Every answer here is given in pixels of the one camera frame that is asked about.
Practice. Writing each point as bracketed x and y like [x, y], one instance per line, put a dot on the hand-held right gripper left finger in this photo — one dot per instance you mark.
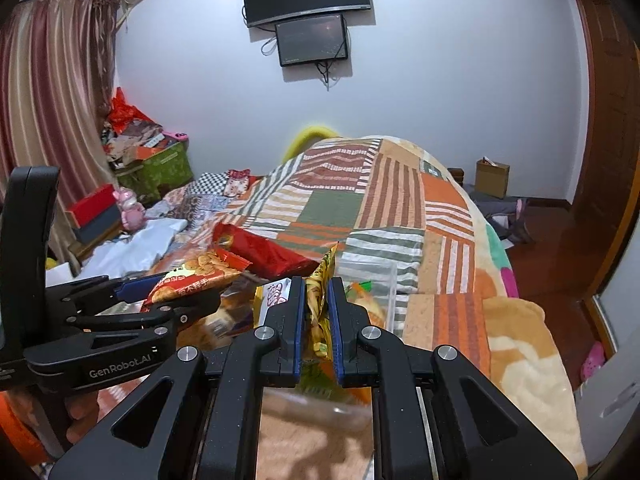
[299, 335]

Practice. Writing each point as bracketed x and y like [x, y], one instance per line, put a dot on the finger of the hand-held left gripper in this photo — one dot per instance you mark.
[190, 310]
[135, 289]

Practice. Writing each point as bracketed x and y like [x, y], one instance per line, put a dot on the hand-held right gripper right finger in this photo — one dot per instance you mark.
[336, 335]

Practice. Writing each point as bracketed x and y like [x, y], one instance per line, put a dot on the yellow green snack packet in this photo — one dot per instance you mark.
[317, 310]

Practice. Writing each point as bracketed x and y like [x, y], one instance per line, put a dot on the red orange snack packet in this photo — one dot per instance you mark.
[195, 275]

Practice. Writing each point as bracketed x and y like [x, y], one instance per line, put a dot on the clear noodle snack packet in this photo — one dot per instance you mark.
[227, 320]

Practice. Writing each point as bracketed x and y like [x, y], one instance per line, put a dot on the clear plastic container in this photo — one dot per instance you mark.
[380, 272]

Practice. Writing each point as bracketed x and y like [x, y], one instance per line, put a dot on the person's left hand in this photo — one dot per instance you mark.
[82, 417]

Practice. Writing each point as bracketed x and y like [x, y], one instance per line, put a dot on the white cloth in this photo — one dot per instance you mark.
[130, 250]

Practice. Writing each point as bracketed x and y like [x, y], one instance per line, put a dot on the white red snack packet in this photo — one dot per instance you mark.
[272, 300]

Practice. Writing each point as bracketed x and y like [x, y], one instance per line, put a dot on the grey flat box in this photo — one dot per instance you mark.
[100, 227]

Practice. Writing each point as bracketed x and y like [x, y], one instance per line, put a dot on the red flat box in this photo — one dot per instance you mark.
[92, 205]

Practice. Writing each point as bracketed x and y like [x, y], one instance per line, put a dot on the pink toy figure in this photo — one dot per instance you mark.
[131, 212]

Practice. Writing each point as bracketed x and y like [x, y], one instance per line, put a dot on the long red snack packet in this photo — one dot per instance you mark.
[270, 255]

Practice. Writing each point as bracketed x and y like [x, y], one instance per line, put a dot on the green cardboard box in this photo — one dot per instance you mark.
[160, 170]

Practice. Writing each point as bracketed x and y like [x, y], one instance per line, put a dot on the checkered patterned cloth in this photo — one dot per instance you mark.
[210, 190]

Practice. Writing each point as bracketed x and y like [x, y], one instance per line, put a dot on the striped curtain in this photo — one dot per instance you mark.
[45, 110]

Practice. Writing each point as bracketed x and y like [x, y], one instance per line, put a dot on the patchwork blanket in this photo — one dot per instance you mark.
[390, 195]

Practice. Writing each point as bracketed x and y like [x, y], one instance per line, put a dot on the pink case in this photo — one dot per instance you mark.
[177, 136]

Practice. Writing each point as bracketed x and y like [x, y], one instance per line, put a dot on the red plastic bag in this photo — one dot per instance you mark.
[127, 110]

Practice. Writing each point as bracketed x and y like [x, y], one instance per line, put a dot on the peach fleece blanket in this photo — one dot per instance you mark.
[525, 360]

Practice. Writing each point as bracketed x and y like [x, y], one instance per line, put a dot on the yellow curved object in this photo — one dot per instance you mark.
[310, 135]

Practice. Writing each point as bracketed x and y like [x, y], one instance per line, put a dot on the grey clothes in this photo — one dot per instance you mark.
[510, 220]

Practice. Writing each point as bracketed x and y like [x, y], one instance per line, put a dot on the brown cardboard box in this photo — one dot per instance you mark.
[492, 180]

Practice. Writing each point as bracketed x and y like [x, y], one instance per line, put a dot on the pink slipper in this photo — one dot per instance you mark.
[593, 360]

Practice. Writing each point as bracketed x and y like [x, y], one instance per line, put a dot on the small black monitor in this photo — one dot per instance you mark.
[310, 40]

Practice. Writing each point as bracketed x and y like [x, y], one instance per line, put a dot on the wooden door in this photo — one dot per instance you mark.
[607, 110]

